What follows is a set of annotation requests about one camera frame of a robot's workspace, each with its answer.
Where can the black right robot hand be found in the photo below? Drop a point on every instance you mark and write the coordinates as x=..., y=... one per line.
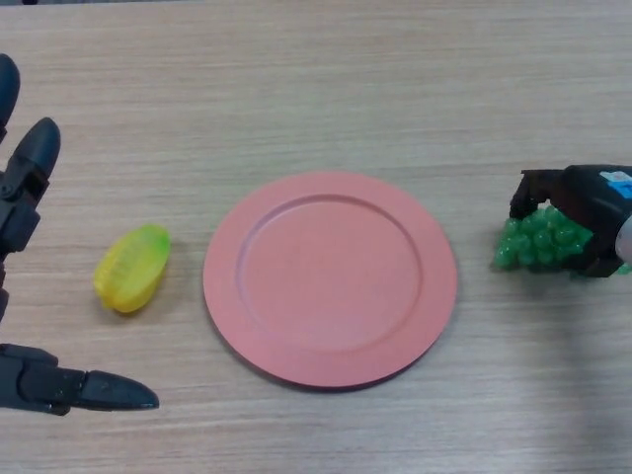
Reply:
x=587, y=197

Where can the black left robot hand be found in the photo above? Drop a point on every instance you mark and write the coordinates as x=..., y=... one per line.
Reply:
x=20, y=222

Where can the green grape bunch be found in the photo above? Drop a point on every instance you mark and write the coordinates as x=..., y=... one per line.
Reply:
x=535, y=242

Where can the pink round plate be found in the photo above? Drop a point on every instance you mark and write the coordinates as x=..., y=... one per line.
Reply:
x=331, y=281

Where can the yellow green starfruit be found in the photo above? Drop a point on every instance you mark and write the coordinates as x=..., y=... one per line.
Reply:
x=131, y=269

